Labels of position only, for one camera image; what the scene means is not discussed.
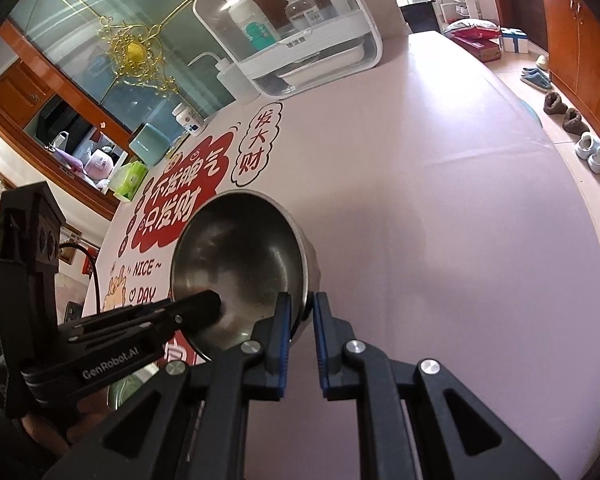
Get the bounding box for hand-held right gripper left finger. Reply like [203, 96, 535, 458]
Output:
[42, 291, 293, 480]

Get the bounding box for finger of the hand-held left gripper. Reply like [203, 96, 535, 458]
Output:
[167, 289, 224, 336]

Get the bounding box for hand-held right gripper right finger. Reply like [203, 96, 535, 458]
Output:
[312, 291, 561, 480]

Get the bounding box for small steel bowl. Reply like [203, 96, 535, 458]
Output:
[170, 191, 322, 363]

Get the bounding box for person's left hand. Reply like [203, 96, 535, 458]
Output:
[22, 385, 113, 448]

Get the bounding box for large steel bowl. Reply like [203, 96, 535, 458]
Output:
[107, 360, 171, 411]

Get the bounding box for green tissue box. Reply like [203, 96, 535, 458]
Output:
[107, 161, 149, 200]

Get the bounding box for pink printed tablecloth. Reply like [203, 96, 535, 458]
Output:
[80, 30, 600, 480]

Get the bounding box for mint green container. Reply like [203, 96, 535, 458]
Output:
[128, 122, 173, 168]

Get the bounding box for white jar blue label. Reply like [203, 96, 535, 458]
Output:
[172, 102, 206, 137]

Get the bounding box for white squeeze bottle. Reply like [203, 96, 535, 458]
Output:
[187, 51, 261, 107]

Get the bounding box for gold ornament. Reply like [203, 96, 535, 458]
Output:
[45, 0, 231, 96]

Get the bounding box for wooden glass partition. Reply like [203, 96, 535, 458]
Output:
[0, 0, 261, 221]

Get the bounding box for clear plastic storage box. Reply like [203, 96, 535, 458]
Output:
[192, 0, 383, 100]

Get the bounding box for white bottle teal label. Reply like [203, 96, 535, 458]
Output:
[222, 0, 281, 53]

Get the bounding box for clear plastic bottle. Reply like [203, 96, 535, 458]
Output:
[277, 0, 323, 31]

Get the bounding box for brown boot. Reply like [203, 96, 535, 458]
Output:
[562, 107, 585, 136]
[543, 92, 568, 116]

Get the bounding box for red box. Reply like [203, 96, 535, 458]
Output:
[452, 30, 503, 63]

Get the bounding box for black low table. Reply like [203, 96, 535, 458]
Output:
[395, 0, 441, 36]

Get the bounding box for blue white gift box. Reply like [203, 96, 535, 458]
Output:
[500, 27, 528, 53]

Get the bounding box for wooden wardrobe cabinet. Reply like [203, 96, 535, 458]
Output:
[535, 0, 600, 133]

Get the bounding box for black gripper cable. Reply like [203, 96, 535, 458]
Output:
[59, 242, 101, 311]

